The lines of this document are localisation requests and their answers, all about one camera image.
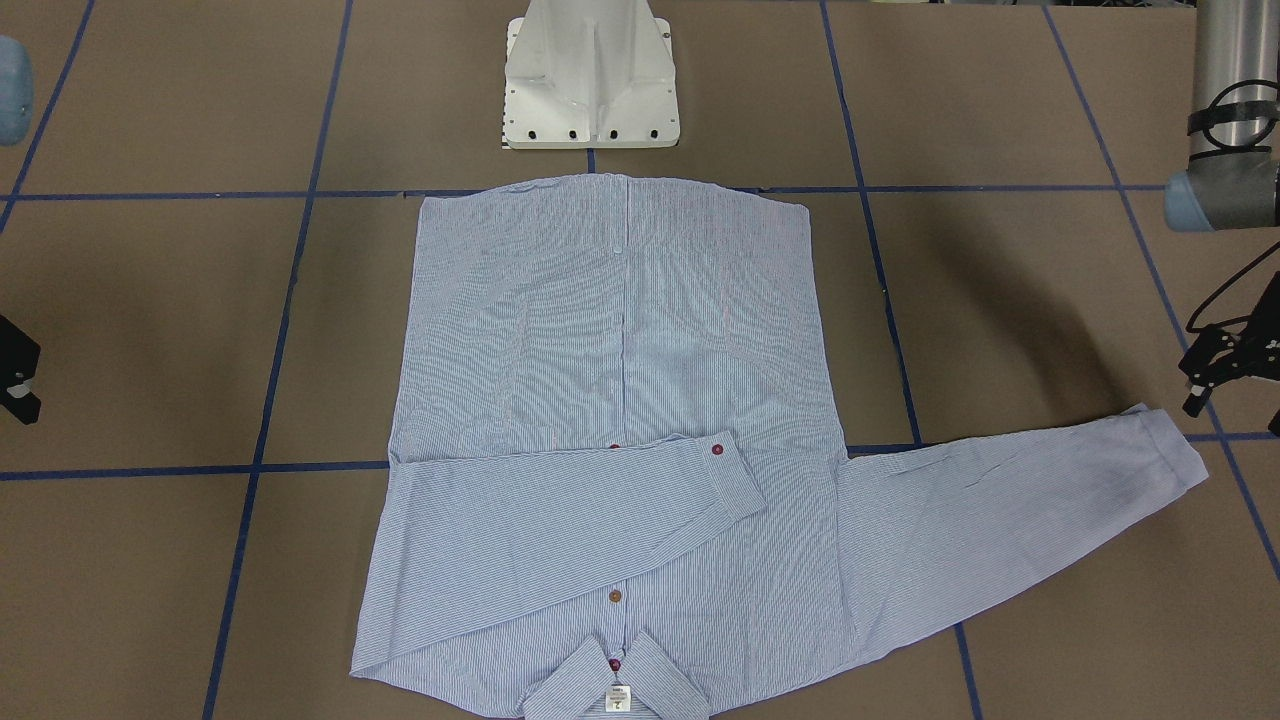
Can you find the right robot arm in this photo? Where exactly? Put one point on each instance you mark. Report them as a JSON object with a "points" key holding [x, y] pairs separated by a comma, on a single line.
{"points": [[17, 96]]}

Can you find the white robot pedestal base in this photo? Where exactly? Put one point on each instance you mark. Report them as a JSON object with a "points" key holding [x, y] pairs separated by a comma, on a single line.
{"points": [[590, 75]]}

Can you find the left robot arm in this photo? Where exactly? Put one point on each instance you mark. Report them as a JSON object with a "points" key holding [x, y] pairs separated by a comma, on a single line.
{"points": [[1230, 184]]}

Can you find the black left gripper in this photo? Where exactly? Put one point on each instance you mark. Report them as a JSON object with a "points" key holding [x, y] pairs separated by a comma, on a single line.
{"points": [[1262, 345]]}

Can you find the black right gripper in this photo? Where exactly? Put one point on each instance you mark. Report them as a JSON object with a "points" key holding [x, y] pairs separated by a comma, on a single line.
{"points": [[14, 372]]}

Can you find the light blue striped shirt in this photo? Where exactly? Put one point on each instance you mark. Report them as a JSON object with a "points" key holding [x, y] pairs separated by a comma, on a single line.
{"points": [[618, 484]]}

